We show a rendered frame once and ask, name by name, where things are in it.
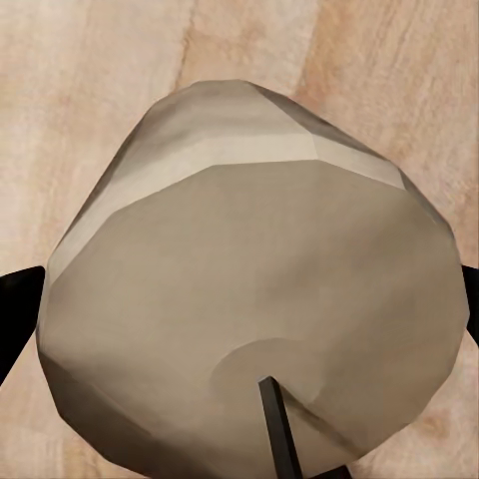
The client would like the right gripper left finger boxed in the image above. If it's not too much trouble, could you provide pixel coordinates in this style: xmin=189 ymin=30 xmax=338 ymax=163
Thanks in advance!
xmin=0 ymin=265 xmax=45 ymax=384

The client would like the pillar candle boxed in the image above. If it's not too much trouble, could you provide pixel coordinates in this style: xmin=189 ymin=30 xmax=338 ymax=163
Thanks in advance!
xmin=35 ymin=80 xmax=470 ymax=479

